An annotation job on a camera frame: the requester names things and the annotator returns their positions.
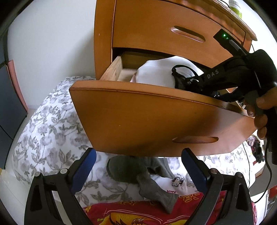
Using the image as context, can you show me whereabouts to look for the grey sock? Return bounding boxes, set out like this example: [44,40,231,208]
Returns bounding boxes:
[145,157,175,179]
[106,156,180,212]

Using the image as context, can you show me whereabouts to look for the white cloth with cat patch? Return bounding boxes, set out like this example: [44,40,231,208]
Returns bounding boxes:
[136,56,205,89]

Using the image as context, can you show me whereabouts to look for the wooden drawer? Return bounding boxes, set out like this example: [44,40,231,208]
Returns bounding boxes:
[69,55,259,157]
[112,0,247,67]

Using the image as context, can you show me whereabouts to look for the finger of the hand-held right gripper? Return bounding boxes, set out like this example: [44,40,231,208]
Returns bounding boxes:
[212,87,246,103]
[188,76,205,90]

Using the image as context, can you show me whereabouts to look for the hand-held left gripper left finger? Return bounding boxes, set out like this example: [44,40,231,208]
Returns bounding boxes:
[24,148,97,225]

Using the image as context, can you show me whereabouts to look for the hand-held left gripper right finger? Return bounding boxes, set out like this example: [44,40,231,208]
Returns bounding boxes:
[181,148,253,225]

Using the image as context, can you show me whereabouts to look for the white pill bottle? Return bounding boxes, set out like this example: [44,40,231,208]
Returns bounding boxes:
[228,0,243,19]

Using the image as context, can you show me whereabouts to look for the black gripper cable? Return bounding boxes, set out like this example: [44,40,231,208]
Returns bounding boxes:
[253,159,274,204]

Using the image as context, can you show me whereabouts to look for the wooden nightstand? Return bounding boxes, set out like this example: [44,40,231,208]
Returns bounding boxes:
[94,0,258,81]

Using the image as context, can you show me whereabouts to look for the person's right hand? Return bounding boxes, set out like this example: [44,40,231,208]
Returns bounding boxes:
[243,88,277,140]

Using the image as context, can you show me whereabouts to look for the black strap garment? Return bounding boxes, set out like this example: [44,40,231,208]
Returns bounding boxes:
[172,64,204,89]

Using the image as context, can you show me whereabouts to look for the small white cat-print garment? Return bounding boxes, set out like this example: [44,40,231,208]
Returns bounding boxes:
[149,173,189,196]

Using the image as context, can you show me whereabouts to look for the black cloth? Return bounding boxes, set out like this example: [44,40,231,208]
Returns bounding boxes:
[252,138,265,164]

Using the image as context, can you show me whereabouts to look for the grey floral quilt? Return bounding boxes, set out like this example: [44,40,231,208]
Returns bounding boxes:
[13,76,263,206]

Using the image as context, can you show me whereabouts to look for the black charging cable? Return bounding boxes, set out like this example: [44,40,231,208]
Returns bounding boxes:
[242,142,252,188]

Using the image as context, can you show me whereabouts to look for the dark wardrobe panels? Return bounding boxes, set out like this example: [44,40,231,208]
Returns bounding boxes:
[0,32,28,170]

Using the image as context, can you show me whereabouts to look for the red floral blanket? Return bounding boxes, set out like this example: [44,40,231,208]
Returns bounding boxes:
[83,191,258,225]

